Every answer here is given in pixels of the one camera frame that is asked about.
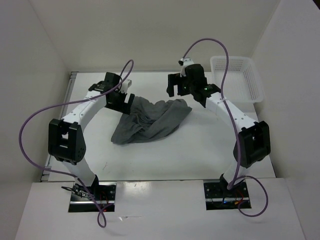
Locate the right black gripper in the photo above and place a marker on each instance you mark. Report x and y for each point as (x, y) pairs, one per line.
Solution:
(173, 79)

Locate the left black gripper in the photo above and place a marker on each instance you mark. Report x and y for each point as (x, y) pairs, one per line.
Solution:
(123, 107)

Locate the grey shorts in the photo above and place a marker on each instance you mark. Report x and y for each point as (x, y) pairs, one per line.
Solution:
(148, 122)

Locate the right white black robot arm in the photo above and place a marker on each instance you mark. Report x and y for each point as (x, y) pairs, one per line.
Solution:
(252, 137)

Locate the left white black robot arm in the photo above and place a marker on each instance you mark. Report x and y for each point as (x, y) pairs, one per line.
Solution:
(66, 142)

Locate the white perforated plastic basket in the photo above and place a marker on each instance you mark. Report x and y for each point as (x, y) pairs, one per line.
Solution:
(239, 77)

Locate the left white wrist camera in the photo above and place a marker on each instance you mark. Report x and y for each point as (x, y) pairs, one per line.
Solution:
(125, 86)

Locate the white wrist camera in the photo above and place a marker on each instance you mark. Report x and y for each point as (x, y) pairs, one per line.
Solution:
(184, 62)
(125, 86)

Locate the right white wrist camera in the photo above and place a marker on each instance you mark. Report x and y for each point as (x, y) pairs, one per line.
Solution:
(184, 62)

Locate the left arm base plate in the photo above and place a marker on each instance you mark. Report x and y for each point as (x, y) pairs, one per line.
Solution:
(80, 201)

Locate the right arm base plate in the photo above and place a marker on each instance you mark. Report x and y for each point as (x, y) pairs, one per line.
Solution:
(217, 197)

